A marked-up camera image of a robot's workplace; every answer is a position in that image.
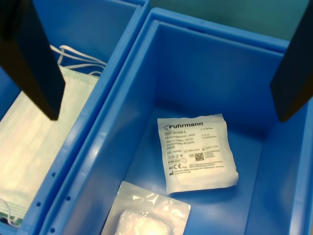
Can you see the blue bin with masks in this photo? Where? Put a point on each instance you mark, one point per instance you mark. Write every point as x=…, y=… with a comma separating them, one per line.
x=93, y=24

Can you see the blue bin with cotton packets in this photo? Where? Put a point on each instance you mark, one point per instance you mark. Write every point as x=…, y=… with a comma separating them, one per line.
x=207, y=73

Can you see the white printed gauze packet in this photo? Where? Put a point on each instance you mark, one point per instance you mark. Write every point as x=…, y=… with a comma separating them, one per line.
x=195, y=159

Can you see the clear bag cotton packet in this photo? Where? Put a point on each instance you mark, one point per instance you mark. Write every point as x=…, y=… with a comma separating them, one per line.
x=146, y=215

